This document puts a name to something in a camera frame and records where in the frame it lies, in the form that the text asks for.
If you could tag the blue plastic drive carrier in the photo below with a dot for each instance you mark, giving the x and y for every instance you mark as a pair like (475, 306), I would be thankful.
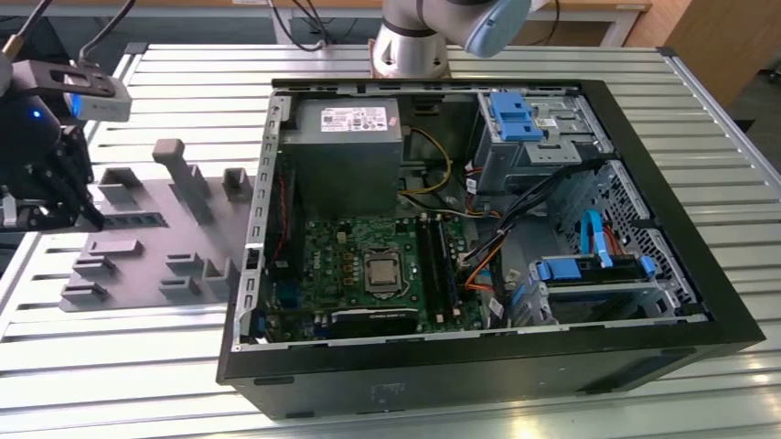
(516, 119)

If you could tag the black graphics card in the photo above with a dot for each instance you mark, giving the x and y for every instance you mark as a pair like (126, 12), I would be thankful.
(373, 322)

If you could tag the wooden desk with white legs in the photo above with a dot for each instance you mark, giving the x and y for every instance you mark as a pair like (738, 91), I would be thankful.
(616, 6)

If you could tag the hard disk in blue carrier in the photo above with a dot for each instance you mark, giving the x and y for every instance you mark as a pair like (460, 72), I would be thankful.
(560, 272)

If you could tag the black table corner cap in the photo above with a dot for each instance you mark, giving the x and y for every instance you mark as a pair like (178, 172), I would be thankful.
(135, 48)
(667, 51)

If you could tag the green motherboard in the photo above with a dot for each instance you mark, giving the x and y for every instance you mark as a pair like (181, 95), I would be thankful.
(330, 242)

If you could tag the grey metal drive cage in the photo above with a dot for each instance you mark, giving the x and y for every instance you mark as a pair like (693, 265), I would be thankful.
(549, 151)

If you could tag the wooden cabinet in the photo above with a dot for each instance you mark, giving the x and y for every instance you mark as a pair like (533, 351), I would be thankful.
(727, 36)

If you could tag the grey parts rack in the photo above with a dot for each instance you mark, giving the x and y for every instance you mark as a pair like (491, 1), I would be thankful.
(153, 247)

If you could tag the small blue plastic carrier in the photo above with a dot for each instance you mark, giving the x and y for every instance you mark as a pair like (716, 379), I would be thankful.
(524, 297)

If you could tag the black PC case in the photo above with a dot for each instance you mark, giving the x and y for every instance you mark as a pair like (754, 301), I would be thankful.
(428, 379)

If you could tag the silver CPU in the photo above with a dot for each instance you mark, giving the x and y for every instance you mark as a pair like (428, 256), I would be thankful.
(381, 273)

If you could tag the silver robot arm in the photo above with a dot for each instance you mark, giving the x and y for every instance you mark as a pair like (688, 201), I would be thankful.
(402, 46)

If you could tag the small black-mounted wrist camera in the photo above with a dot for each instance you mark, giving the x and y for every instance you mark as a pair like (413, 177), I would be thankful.
(7, 208)

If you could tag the grey power supply with label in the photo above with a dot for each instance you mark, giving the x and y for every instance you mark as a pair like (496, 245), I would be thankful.
(342, 174)

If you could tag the grey box wrist camera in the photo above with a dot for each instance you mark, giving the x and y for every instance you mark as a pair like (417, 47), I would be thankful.
(103, 109)

